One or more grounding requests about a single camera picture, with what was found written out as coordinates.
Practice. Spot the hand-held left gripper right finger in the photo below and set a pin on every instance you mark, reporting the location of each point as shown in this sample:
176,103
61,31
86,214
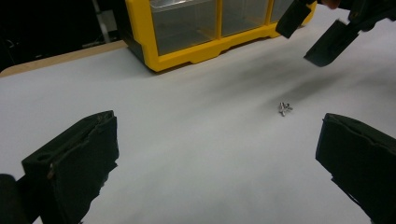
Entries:
361,161

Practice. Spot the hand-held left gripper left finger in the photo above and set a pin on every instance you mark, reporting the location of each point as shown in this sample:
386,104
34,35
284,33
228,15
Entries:
71,161

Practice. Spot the small silver screw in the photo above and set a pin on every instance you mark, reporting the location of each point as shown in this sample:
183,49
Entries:
282,109
288,108

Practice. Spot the yellow drawer organizer cabinet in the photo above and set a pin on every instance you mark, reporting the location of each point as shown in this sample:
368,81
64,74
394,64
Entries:
141,34

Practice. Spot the set of small clear drawers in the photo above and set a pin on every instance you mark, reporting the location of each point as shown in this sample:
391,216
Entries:
183,31

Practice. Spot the grey metal pole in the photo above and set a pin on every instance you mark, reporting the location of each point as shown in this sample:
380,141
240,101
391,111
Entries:
101,21

